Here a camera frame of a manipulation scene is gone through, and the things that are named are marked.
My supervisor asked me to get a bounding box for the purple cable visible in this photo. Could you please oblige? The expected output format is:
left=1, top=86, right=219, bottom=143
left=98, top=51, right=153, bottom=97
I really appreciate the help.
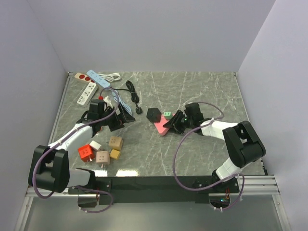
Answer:
left=173, top=102, right=245, bottom=211
left=31, top=87, right=121, bottom=214

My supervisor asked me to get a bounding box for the pink power strip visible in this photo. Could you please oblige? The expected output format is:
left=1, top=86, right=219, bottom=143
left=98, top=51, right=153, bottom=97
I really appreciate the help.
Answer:
left=154, top=114, right=175, bottom=136

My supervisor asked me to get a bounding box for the beige pink cube adapter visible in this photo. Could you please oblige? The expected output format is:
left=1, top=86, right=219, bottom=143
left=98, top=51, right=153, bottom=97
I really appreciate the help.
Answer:
left=96, top=151, right=110, bottom=168

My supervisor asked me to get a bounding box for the green plug adapter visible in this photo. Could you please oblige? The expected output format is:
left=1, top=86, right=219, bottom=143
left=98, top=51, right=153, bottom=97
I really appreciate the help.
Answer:
left=163, top=111, right=173, bottom=120

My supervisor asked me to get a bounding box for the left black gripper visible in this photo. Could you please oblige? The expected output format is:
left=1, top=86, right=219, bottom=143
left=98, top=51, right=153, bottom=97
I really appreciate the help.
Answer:
left=99, top=103, right=135, bottom=131

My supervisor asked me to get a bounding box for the orange cube adapter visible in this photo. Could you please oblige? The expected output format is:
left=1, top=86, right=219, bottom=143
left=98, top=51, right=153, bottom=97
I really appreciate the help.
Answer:
left=108, top=136, right=123, bottom=151

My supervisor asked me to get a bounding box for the black power strip cord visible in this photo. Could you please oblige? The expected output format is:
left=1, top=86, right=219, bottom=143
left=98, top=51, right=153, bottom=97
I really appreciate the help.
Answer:
left=113, top=80, right=143, bottom=115

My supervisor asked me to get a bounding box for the white charger plug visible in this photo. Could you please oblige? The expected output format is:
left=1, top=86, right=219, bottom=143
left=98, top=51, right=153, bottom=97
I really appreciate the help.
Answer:
left=89, top=141, right=102, bottom=152

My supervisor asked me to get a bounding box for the red cube plug adapter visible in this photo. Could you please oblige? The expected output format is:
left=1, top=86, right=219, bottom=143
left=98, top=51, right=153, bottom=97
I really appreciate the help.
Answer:
left=77, top=144, right=95, bottom=162

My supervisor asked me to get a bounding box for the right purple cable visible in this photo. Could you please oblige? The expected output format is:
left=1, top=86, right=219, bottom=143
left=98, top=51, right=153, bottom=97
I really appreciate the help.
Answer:
left=173, top=102, right=245, bottom=211

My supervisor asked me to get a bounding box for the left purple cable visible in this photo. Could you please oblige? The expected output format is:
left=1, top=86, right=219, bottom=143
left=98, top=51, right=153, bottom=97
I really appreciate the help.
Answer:
left=31, top=87, right=121, bottom=214

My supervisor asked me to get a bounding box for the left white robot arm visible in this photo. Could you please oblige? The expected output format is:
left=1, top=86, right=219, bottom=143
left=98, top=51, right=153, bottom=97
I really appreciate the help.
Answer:
left=28, top=99, right=135, bottom=193

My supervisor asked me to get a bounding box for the beige red power strip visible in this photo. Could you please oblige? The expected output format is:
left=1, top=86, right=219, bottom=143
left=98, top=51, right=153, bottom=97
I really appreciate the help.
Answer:
left=74, top=73, right=95, bottom=84

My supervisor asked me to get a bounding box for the blue power strip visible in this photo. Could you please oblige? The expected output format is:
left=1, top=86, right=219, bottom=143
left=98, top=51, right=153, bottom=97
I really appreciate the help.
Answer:
left=86, top=70, right=133, bottom=115

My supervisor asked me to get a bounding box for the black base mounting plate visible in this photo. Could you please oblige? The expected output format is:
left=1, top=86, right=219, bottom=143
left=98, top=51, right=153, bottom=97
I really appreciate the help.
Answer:
left=68, top=176, right=240, bottom=205

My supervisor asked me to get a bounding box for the yellow plug adapter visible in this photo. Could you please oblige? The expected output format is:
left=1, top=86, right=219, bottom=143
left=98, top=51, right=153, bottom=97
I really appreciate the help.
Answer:
left=110, top=149, right=121, bottom=160

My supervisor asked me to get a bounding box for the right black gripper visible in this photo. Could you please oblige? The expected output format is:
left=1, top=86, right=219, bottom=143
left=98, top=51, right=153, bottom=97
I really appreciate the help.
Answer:
left=164, top=111, right=194, bottom=135

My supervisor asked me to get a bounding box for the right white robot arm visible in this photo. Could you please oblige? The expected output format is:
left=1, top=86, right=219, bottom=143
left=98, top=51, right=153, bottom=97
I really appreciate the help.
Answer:
left=163, top=102, right=266, bottom=192

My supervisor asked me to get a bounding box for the white usb power strip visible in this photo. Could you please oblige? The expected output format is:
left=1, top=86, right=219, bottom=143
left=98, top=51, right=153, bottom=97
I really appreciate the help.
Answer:
left=77, top=82, right=98, bottom=107

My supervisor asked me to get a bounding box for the aluminium rail frame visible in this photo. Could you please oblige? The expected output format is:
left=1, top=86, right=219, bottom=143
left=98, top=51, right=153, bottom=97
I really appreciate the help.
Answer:
left=14, top=71, right=289, bottom=231

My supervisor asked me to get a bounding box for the black cube adapter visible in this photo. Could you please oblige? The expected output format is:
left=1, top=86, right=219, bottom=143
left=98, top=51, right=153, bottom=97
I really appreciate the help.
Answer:
left=146, top=108, right=162, bottom=123

